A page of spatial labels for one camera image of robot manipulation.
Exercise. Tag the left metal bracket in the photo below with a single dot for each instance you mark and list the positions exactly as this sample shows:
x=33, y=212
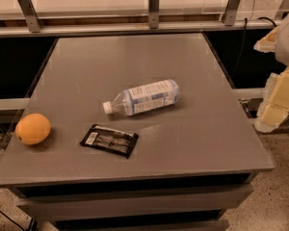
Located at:
x=30, y=15

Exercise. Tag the clear blue-label plastic bottle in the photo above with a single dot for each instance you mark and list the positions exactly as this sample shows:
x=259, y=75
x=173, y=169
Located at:
x=144, y=98

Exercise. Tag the right metal bracket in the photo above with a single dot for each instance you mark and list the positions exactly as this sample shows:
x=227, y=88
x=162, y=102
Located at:
x=229, y=16

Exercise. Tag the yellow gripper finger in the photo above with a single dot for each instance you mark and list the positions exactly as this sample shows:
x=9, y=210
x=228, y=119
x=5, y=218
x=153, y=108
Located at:
x=274, y=109
x=268, y=43

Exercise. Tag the black snack packet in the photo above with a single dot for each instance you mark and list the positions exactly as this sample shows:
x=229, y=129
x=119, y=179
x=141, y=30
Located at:
x=110, y=140

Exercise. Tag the metal bracket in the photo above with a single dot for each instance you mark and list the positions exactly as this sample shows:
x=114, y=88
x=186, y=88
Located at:
x=153, y=14
x=30, y=15
x=229, y=16

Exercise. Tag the middle metal bracket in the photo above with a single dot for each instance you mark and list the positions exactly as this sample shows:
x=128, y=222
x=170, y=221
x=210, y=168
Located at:
x=153, y=14

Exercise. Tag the grey drawer front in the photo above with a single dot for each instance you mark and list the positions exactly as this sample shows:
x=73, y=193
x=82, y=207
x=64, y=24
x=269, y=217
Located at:
x=135, y=203

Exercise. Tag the orange fruit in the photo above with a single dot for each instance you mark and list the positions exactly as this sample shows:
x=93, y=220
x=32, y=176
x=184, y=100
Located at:
x=33, y=129

